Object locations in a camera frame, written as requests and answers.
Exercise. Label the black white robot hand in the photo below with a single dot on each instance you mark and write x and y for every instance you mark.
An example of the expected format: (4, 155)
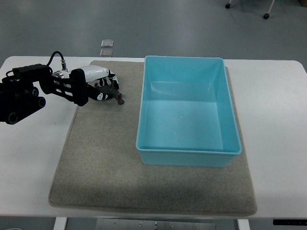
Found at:
(92, 74)

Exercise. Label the brown toy hippo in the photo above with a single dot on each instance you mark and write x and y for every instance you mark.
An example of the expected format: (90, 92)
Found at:
(110, 92)

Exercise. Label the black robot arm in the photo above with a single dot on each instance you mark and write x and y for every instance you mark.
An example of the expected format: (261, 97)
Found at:
(19, 98)

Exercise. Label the blue plastic box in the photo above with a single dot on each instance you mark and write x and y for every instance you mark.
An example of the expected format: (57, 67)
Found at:
(187, 115)

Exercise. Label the lower floor outlet plate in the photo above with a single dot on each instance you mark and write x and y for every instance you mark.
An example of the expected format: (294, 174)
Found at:
(106, 52)

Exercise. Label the floor outlet plate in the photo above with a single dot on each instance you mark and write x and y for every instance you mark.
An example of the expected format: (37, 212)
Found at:
(107, 43)
(106, 52)

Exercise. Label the upper floor outlet plate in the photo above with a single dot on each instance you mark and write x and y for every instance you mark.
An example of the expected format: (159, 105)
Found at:
(107, 43)

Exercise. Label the grey felt mat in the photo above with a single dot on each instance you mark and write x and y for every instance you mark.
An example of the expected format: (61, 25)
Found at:
(100, 168)

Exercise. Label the left caster wheel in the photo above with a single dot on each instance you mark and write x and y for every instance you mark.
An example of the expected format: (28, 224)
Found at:
(228, 5)

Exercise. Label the caster wheel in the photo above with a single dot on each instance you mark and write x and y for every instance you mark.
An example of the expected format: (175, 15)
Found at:
(266, 16)
(228, 5)

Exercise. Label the right caster wheel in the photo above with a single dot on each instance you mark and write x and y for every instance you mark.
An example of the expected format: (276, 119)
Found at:
(266, 16)

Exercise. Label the black table control panel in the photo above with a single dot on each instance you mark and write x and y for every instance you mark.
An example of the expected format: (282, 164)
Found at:
(290, 222)

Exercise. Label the grey metal table frame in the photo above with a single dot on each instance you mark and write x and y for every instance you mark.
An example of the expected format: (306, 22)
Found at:
(128, 224)

